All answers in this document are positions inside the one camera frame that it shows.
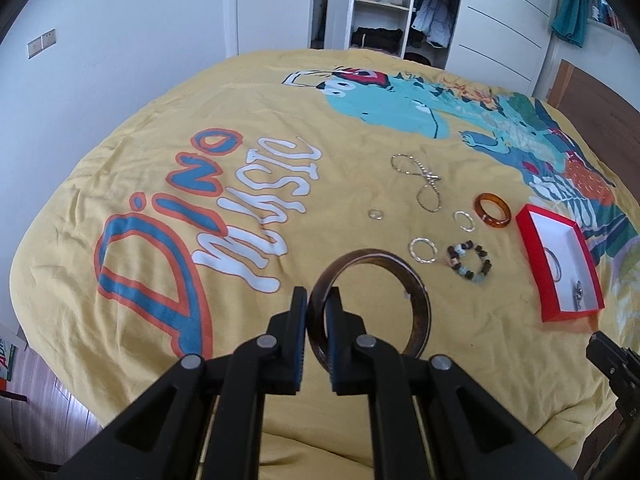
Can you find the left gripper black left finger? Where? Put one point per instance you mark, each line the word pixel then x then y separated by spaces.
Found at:
pixel 202 418

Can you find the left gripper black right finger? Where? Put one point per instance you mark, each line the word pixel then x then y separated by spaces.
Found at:
pixel 429 419

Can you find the white open wardrobe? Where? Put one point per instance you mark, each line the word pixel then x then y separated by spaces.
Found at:
pixel 501 43

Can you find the teal curtain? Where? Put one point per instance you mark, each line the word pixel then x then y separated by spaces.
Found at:
pixel 570 22

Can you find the silver bangle in box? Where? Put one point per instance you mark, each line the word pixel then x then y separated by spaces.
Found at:
pixel 554 265

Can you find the dark brown large bangle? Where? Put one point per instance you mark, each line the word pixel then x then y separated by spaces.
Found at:
pixel 413 285

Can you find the amber resin bangle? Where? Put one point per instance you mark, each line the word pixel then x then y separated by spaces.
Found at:
pixel 492 210

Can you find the wooden headboard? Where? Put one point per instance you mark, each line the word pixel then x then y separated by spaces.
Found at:
pixel 605 120

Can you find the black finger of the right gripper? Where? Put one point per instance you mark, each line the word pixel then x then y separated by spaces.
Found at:
pixel 620 366

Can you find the silver pendant in box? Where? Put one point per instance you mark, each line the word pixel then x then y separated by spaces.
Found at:
pixel 578 295

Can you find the red jewelry box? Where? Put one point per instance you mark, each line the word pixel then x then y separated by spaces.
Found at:
pixel 562 266

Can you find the white bedroom door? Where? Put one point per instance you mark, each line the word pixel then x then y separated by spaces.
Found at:
pixel 273 25

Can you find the wall light switch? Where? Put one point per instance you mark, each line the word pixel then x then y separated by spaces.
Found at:
pixel 46 40

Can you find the yellow dinosaur print duvet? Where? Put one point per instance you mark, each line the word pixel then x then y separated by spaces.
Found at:
pixel 188 227

